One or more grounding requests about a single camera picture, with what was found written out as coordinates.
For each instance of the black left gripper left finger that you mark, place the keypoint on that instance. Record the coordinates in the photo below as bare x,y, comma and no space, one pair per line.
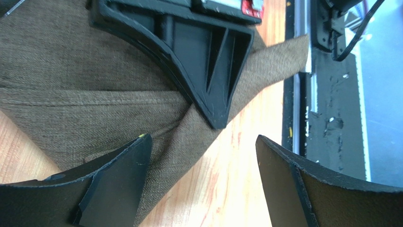
104,192

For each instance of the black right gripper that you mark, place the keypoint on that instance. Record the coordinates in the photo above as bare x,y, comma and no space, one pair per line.
201,45

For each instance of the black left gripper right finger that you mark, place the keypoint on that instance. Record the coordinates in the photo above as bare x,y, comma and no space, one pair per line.
302,193

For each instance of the olive brown cloth napkin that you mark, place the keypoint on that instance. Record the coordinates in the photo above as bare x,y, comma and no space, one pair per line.
80,93

